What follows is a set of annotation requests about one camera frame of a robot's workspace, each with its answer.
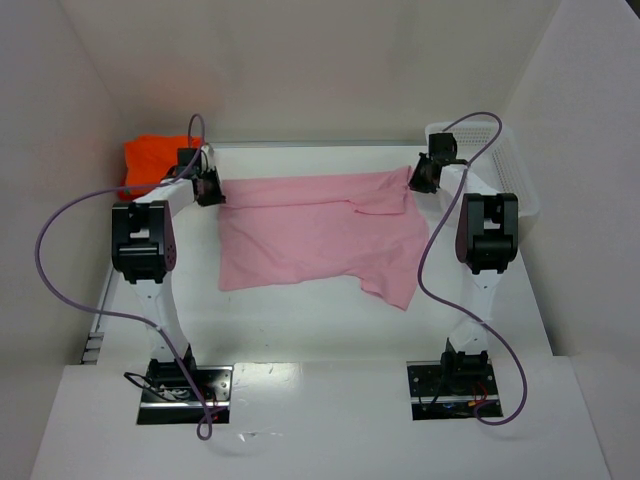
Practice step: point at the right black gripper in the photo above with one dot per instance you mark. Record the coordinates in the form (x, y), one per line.
(423, 174)

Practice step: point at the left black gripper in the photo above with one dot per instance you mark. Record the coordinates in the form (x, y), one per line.
(210, 188)

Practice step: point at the pink t shirt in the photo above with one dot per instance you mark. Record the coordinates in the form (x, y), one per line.
(289, 230)

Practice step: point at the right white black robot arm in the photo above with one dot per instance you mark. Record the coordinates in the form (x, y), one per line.
(486, 242)

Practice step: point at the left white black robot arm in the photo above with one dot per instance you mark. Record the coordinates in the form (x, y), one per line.
(144, 250)

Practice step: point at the white perforated plastic basket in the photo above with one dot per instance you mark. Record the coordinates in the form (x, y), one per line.
(499, 168)

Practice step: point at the orange folded t shirt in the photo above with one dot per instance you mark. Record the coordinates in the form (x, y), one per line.
(150, 159)

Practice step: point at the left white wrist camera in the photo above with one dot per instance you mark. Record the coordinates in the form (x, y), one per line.
(208, 156)

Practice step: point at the aluminium table edge rail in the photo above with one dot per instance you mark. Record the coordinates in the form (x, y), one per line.
(94, 341)

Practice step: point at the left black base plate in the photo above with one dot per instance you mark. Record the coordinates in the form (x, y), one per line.
(168, 399)

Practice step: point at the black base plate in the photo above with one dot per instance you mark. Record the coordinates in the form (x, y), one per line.
(168, 399)
(455, 398)

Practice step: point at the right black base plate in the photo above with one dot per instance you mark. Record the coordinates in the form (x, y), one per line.
(455, 398)

